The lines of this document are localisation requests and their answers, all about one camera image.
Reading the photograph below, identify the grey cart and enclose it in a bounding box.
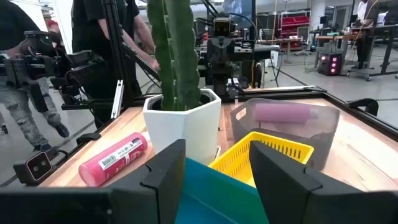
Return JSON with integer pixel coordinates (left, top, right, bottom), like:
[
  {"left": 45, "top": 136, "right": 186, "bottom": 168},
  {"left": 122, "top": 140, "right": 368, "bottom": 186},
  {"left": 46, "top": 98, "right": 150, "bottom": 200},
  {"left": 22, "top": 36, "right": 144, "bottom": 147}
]
[{"left": 233, "top": 43, "right": 280, "bottom": 62}]

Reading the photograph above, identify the red storage shelf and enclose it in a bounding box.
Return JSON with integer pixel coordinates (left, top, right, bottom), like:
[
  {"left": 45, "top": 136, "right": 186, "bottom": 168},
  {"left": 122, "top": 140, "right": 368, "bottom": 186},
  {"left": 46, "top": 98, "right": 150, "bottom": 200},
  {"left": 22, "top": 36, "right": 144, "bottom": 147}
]
[{"left": 279, "top": 14, "right": 312, "bottom": 50}]

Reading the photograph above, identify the yellow plastic basket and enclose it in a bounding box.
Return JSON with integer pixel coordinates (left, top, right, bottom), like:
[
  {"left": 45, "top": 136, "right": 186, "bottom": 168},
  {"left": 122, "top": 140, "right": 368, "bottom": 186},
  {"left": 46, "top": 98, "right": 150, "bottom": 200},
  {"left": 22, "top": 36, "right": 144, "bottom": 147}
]
[{"left": 208, "top": 131, "right": 315, "bottom": 189}]

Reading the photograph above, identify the dark pink paint bottle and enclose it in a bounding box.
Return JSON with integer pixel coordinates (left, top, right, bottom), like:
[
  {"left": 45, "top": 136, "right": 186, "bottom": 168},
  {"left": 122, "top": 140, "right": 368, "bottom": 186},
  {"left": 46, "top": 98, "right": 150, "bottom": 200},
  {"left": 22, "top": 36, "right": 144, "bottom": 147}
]
[{"left": 78, "top": 132, "right": 149, "bottom": 187}]

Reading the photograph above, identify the black table-level camera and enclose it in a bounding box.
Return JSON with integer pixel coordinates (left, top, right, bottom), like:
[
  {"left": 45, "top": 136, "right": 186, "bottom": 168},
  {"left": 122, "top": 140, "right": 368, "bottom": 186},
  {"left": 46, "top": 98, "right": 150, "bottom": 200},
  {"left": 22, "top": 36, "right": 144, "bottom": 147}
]
[{"left": 12, "top": 151, "right": 60, "bottom": 187}]

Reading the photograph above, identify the white floor sign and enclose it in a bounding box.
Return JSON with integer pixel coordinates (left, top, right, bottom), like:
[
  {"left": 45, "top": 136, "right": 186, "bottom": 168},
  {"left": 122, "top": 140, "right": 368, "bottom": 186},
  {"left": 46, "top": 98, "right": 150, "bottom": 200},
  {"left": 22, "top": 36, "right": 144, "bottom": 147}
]
[{"left": 269, "top": 49, "right": 280, "bottom": 68}]

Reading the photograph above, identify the green cactus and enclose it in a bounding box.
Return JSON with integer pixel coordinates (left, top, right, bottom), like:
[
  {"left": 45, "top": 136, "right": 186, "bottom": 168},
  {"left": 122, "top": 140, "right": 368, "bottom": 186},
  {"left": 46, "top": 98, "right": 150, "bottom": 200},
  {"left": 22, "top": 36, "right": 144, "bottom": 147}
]
[{"left": 146, "top": 0, "right": 202, "bottom": 112}]

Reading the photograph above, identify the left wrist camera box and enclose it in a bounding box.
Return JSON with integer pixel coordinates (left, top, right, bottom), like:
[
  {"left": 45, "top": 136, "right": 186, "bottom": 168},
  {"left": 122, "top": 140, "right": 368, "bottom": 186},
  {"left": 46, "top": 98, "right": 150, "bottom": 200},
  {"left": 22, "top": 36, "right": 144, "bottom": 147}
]
[{"left": 213, "top": 17, "right": 232, "bottom": 37}]

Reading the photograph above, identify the wooden-top desk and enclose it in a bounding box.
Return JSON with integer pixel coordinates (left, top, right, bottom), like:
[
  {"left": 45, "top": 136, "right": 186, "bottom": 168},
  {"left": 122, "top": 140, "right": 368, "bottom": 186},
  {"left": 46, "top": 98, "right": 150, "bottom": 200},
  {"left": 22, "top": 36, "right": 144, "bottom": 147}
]
[{"left": 313, "top": 24, "right": 398, "bottom": 82}]

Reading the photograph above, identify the grey translucent plastic basket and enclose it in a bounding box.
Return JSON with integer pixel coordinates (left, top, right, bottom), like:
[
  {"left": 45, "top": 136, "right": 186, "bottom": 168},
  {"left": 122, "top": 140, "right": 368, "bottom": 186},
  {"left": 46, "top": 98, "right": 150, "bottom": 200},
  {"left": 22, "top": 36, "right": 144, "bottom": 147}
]
[{"left": 229, "top": 98, "right": 341, "bottom": 171}]

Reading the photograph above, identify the black table clamp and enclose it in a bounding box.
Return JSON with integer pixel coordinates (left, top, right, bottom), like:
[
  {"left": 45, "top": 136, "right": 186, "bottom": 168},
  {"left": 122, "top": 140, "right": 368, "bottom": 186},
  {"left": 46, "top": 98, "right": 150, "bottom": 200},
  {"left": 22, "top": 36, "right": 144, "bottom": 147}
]
[
  {"left": 76, "top": 132, "right": 102, "bottom": 146},
  {"left": 345, "top": 98, "right": 379, "bottom": 116}
]

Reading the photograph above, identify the white pillar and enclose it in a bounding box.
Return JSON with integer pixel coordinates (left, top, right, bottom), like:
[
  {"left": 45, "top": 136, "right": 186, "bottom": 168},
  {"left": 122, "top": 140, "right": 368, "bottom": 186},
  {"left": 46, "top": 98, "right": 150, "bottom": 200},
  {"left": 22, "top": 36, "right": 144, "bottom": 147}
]
[{"left": 310, "top": 0, "right": 326, "bottom": 30}]

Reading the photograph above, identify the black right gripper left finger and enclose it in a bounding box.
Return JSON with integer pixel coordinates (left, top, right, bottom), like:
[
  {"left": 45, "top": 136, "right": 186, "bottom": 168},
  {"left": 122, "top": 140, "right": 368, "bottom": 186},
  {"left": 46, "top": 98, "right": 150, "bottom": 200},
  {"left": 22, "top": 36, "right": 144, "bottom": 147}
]
[{"left": 108, "top": 139, "right": 187, "bottom": 224}]

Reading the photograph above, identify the black handheld equipment rig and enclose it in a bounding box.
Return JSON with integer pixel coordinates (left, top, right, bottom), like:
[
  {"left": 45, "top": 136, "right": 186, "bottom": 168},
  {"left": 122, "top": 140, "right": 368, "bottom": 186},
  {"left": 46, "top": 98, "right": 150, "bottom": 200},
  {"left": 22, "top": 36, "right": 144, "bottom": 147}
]
[{"left": 0, "top": 30, "right": 105, "bottom": 105}]

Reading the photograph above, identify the teal tray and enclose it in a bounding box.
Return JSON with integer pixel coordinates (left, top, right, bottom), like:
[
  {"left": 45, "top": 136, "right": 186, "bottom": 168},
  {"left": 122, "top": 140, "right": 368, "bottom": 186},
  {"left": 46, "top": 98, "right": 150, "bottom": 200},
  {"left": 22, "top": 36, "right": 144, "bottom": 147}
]
[{"left": 175, "top": 157, "right": 270, "bottom": 224}]

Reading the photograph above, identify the black aluminium table frame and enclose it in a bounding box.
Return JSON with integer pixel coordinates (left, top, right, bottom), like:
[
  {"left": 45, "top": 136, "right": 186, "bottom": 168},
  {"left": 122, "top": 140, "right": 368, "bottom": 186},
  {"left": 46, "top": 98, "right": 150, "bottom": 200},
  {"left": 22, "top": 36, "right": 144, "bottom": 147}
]
[{"left": 37, "top": 85, "right": 398, "bottom": 187}]

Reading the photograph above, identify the silver aluminium bracket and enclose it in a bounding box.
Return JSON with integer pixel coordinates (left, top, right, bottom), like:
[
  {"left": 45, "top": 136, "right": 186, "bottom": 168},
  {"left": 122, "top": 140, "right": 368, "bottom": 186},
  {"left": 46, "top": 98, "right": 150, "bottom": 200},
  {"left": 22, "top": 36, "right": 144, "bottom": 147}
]
[{"left": 111, "top": 79, "right": 124, "bottom": 120}]

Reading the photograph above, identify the black camera gantry post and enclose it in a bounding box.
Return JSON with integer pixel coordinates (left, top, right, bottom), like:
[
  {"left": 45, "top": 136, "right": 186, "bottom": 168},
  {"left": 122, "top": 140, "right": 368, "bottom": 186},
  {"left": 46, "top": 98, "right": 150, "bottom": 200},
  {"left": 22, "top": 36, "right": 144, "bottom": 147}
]
[{"left": 101, "top": 0, "right": 135, "bottom": 108}]

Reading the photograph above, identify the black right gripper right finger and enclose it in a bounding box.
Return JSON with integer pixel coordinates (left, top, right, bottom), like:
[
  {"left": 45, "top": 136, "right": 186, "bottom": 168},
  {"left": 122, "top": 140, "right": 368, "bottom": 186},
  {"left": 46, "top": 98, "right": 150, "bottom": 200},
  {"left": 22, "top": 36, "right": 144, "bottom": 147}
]
[{"left": 249, "top": 140, "right": 398, "bottom": 224}]

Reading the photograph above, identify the flat monitor screen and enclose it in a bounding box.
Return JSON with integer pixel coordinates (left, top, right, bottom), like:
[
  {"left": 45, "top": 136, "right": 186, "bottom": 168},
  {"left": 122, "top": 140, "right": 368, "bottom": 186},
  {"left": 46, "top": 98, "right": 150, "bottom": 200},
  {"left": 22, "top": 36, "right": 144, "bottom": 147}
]
[{"left": 223, "top": 0, "right": 257, "bottom": 32}]

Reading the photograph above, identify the computer tower with lights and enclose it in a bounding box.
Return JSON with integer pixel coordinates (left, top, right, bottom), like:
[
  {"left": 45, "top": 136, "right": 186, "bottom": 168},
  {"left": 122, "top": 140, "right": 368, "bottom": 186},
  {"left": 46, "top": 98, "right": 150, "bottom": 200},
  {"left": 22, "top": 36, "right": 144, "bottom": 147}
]
[{"left": 318, "top": 52, "right": 343, "bottom": 77}]

